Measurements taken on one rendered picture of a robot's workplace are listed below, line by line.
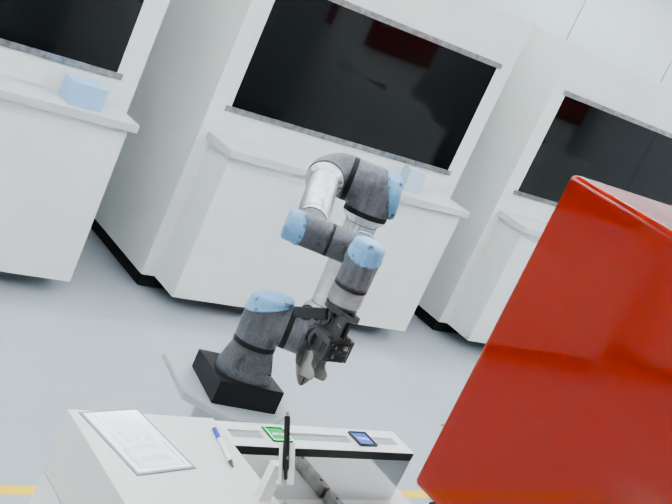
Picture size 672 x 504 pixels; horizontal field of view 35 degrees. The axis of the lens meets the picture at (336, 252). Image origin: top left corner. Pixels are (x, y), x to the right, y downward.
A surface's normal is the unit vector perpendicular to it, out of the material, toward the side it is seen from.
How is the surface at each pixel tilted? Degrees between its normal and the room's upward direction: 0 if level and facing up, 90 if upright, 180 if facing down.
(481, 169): 90
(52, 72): 90
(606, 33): 90
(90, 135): 90
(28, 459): 0
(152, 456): 0
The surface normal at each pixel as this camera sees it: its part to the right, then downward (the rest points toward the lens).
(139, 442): 0.40, -0.88
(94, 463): -0.75, -0.15
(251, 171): 0.52, 0.45
